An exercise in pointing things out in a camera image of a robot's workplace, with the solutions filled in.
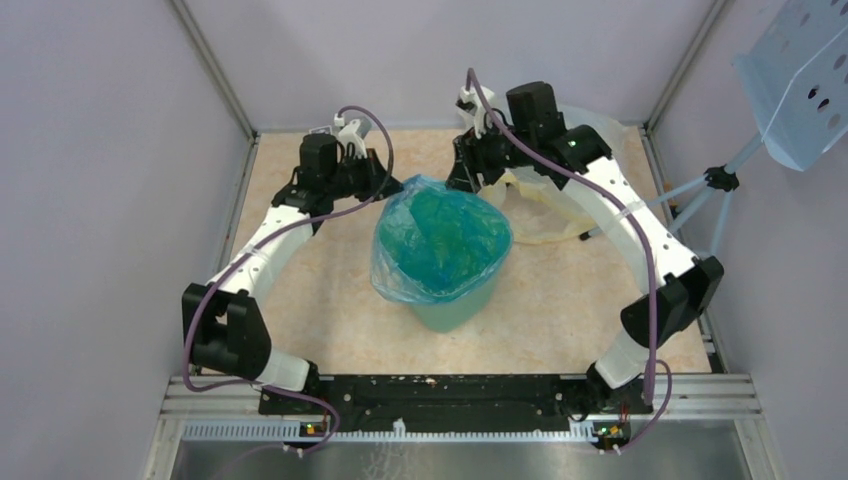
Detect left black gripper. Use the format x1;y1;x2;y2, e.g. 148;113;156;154
325;148;404;202

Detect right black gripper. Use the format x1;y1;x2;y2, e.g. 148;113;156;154
445;117;534;196

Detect blue plastic trash bag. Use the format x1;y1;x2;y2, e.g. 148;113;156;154
369;174;515;307

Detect clear yellow plastic bag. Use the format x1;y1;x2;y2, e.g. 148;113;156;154
478;102;637;246

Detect green plastic trash bin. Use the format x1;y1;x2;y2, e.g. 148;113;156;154
380;182;513;335

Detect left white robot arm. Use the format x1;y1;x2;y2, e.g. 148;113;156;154
182;133;403;414

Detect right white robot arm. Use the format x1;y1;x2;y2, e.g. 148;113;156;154
446;81;724;412

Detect light blue tripod stand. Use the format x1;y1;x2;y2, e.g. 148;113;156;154
613;133;763;256

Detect perforated light blue panel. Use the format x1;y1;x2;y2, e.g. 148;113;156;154
733;0;847;172

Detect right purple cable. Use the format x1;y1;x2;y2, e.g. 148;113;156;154
464;67;674;455

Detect purple cable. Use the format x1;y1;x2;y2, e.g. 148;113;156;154
464;67;674;455
181;105;396;458

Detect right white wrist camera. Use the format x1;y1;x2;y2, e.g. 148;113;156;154
455;87;493;139

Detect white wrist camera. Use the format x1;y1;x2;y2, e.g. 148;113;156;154
334;114;372;159
455;87;493;139

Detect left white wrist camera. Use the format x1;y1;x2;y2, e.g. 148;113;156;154
334;114;372;159

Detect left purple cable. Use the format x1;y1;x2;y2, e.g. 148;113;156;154
181;105;396;458

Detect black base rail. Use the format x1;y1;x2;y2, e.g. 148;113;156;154
258;374;653;433

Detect white toothed cable strip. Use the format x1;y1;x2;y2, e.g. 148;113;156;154
182;420;597;444

